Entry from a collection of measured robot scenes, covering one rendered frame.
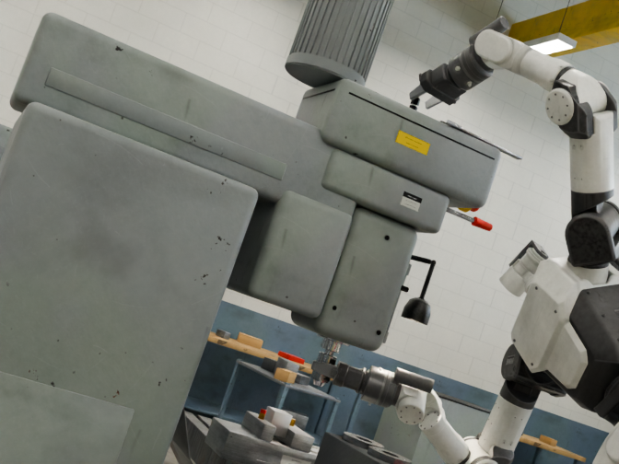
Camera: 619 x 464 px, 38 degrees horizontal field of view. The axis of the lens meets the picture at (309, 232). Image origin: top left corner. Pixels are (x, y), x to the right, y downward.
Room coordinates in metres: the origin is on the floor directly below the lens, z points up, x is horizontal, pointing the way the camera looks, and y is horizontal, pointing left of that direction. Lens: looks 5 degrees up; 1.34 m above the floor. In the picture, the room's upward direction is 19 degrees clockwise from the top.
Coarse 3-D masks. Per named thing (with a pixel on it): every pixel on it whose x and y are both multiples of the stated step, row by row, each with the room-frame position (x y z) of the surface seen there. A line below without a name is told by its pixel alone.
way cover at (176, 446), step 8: (184, 408) 1.93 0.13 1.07; (184, 416) 1.94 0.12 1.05; (184, 424) 1.95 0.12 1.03; (176, 432) 2.05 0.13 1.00; (184, 432) 1.96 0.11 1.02; (176, 440) 2.07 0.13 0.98; (184, 440) 1.97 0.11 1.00; (176, 448) 2.13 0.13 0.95; (184, 448) 1.99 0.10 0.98; (176, 456) 2.23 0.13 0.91; (184, 456) 2.02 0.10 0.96
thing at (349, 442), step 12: (324, 444) 1.88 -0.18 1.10; (336, 444) 1.84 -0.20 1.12; (348, 444) 1.81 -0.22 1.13; (360, 444) 1.82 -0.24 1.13; (372, 444) 1.84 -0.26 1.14; (324, 456) 1.86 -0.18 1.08; (336, 456) 1.83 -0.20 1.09; (348, 456) 1.79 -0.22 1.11; (360, 456) 1.76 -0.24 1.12; (372, 456) 1.75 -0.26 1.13; (384, 456) 1.74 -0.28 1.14; (396, 456) 1.79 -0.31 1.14
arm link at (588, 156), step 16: (560, 96) 1.81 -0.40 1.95; (608, 96) 1.84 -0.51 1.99; (560, 112) 1.83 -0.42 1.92; (576, 112) 1.80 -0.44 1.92; (592, 112) 1.80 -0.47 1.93; (608, 112) 1.82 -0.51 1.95; (560, 128) 1.85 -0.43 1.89; (576, 128) 1.81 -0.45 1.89; (592, 128) 1.81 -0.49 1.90; (608, 128) 1.81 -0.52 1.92; (576, 144) 1.84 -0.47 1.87; (592, 144) 1.82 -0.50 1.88; (608, 144) 1.82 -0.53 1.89; (576, 160) 1.86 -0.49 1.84; (592, 160) 1.83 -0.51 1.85; (608, 160) 1.83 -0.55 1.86; (576, 176) 1.87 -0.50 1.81; (592, 176) 1.84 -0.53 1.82; (608, 176) 1.85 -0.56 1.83; (592, 192) 1.85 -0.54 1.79
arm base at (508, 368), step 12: (516, 348) 2.19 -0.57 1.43; (504, 360) 2.24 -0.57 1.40; (516, 360) 2.16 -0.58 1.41; (504, 372) 2.21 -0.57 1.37; (516, 372) 2.14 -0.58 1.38; (528, 372) 2.14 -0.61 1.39; (540, 372) 2.14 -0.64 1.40; (540, 384) 2.15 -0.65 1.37; (552, 384) 2.15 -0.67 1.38; (564, 396) 2.18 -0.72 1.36
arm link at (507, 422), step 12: (504, 408) 2.21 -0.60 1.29; (516, 408) 2.20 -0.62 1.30; (492, 420) 2.24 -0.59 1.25; (504, 420) 2.22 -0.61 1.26; (516, 420) 2.21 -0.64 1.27; (492, 432) 2.24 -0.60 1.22; (504, 432) 2.22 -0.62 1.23; (516, 432) 2.22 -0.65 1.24; (480, 444) 2.27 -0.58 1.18; (492, 444) 2.24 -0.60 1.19; (504, 444) 2.23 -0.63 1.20; (516, 444) 2.25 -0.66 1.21; (492, 456) 2.22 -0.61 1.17; (504, 456) 2.22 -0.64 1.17
